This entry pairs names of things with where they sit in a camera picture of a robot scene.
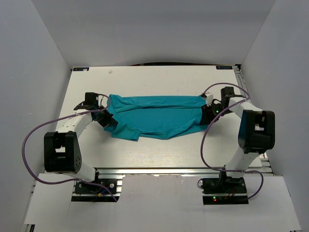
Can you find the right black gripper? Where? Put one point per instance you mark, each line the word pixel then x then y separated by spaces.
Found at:
pixel 206 114

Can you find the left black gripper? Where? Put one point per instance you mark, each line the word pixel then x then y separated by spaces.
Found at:
pixel 108 121

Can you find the teal t-shirt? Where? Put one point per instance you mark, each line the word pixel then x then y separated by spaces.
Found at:
pixel 159 117

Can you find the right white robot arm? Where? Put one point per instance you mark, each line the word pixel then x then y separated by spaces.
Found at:
pixel 225 174

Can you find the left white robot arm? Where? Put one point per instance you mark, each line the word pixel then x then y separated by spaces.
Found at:
pixel 62 154

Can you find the blue label sticker right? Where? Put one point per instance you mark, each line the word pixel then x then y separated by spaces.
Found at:
pixel 224 67

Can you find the blue label sticker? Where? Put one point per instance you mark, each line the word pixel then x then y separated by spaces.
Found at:
pixel 224 67
pixel 80 69

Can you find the blue label sticker left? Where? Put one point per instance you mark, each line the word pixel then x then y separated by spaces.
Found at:
pixel 80 69

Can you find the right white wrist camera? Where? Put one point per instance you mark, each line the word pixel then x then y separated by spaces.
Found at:
pixel 208 97

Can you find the aluminium front rail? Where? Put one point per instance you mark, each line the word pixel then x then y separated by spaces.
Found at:
pixel 157 170

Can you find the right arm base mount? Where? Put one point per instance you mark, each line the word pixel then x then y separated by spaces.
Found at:
pixel 217 192

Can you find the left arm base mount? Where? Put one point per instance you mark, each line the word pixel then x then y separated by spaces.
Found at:
pixel 105 188

